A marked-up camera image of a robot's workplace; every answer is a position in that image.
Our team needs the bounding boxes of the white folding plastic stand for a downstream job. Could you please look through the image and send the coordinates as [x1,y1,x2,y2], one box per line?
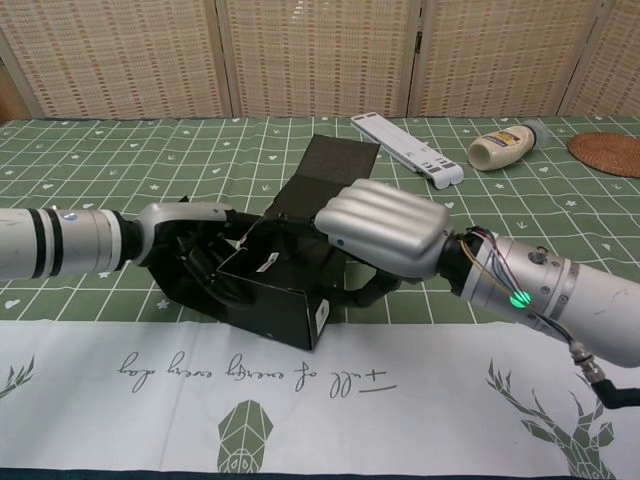
[349,112,464,191]

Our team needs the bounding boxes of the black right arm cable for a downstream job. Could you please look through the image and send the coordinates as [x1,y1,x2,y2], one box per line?
[569,339,640,410]

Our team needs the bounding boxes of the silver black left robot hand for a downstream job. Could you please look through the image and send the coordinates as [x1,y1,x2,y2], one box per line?
[130,199,261,309]

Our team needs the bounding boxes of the green checked tablecloth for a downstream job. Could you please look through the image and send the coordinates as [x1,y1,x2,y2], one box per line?
[0,114,640,480]

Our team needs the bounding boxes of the round woven rattan coaster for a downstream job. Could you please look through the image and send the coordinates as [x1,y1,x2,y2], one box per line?
[566,131,640,178]

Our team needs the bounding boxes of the mayonnaise squeeze bottle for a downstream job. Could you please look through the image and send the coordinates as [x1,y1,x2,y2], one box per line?
[467,121,550,173]

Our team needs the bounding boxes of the folding bamboo screen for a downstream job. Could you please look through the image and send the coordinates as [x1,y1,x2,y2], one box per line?
[0,0,640,121]

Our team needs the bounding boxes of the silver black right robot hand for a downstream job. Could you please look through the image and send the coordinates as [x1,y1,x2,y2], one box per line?
[313,179,454,310]

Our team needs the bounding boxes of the black foldable cardboard box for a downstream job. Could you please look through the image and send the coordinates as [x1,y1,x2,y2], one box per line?
[147,133,380,352]

